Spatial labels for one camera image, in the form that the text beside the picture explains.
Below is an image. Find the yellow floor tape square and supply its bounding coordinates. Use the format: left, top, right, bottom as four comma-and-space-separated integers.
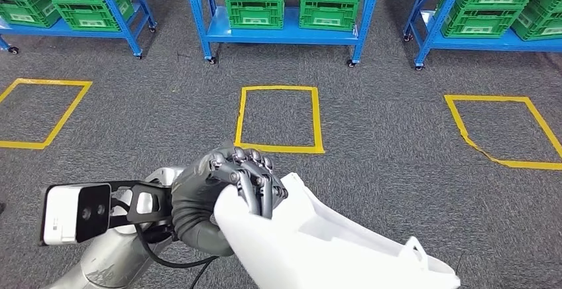
444, 94, 562, 172
233, 86, 326, 155

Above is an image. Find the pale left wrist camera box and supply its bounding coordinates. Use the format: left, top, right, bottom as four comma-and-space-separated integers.
40, 184, 112, 247

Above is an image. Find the white plastic car part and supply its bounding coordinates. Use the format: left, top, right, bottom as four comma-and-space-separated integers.
213, 172, 462, 289

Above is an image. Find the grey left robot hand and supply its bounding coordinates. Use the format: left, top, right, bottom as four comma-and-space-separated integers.
170, 142, 290, 257

